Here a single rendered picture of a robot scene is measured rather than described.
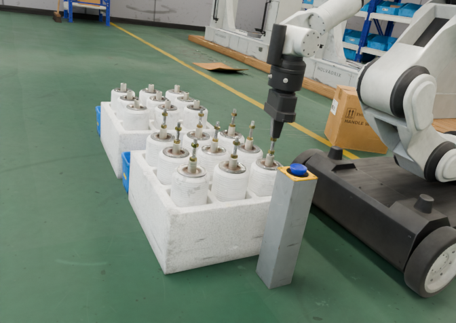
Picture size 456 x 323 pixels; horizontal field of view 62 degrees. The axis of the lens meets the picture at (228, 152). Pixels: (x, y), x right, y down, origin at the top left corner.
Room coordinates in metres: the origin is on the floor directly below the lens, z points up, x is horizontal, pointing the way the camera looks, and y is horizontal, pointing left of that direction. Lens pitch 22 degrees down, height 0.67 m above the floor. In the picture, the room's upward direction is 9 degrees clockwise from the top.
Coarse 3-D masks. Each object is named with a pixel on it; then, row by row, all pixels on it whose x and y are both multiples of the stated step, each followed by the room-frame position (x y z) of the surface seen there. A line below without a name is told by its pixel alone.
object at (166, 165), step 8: (160, 152) 0.96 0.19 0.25; (160, 160) 0.94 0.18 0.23; (168, 160) 0.93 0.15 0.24; (176, 160) 0.93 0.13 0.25; (184, 160) 0.94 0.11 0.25; (160, 168) 0.94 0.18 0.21; (168, 168) 0.93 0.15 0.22; (160, 176) 0.94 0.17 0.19; (168, 176) 0.92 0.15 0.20; (168, 184) 0.92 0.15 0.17
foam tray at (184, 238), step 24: (144, 168) 0.99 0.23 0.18; (144, 192) 0.95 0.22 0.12; (168, 192) 0.89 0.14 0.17; (144, 216) 0.94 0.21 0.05; (168, 216) 0.77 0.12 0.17; (192, 216) 0.79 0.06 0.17; (216, 216) 0.83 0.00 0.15; (240, 216) 0.86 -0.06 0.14; (264, 216) 0.90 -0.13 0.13; (168, 240) 0.77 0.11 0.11; (192, 240) 0.80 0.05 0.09; (216, 240) 0.83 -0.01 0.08; (240, 240) 0.87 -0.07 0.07; (168, 264) 0.77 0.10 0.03; (192, 264) 0.80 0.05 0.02
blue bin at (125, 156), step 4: (124, 152) 1.21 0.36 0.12; (128, 152) 1.22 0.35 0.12; (124, 156) 1.18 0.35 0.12; (128, 156) 1.22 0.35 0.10; (124, 160) 1.15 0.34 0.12; (128, 160) 1.22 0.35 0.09; (124, 164) 1.17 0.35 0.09; (128, 164) 1.12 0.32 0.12; (124, 168) 1.17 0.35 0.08; (128, 168) 1.13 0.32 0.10; (124, 172) 1.17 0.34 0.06; (128, 172) 1.13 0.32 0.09; (124, 176) 1.17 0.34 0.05; (128, 176) 1.13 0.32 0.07; (124, 180) 1.17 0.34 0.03; (128, 180) 1.13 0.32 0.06; (124, 184) 1.17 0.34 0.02; (128, 184) 1.13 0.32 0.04; (128, 188) 1.13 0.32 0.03; (128, 192) 1.13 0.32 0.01
